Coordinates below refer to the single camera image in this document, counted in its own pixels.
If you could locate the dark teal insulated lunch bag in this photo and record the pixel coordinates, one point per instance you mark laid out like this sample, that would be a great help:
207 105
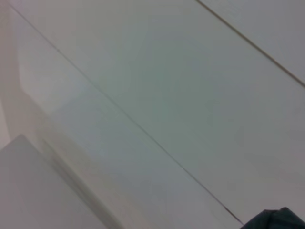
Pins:
281 219

